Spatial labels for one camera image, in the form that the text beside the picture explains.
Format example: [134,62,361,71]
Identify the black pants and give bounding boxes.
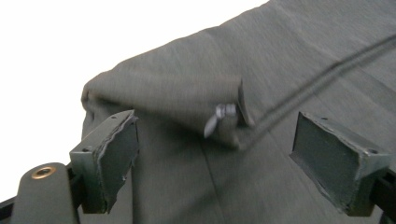
[79,0,396,224]

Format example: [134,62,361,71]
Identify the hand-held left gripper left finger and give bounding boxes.
[69,108,140,216]

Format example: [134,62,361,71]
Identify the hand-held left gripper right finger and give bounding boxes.
[289,111,394,217]

